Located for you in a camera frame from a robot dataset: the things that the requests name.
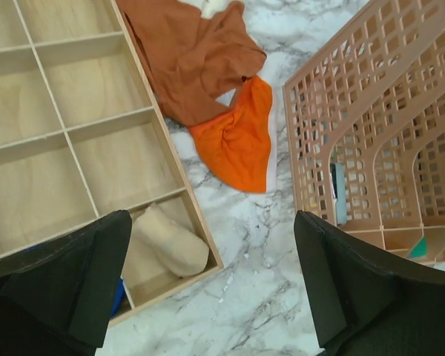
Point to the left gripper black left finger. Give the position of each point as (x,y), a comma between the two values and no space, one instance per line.
(60,294)

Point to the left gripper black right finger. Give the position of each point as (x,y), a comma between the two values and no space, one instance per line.
(362,297)

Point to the bright orange underwear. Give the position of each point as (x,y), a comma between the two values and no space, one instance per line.
(240,147)

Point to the rust brown underwear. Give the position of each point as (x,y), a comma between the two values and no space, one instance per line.
(192,60)

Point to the blue rolled underwear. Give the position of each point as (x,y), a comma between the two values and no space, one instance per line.
(118,298)

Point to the beige rolled underwear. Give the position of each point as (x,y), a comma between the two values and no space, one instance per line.
(180,250)

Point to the green object in rack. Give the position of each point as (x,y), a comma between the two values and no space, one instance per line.
(419,250)

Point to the wooden compartment organizer tray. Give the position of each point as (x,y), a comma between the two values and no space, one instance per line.
(81,135)

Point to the pink plastic file rack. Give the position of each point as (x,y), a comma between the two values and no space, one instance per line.
(366,123)

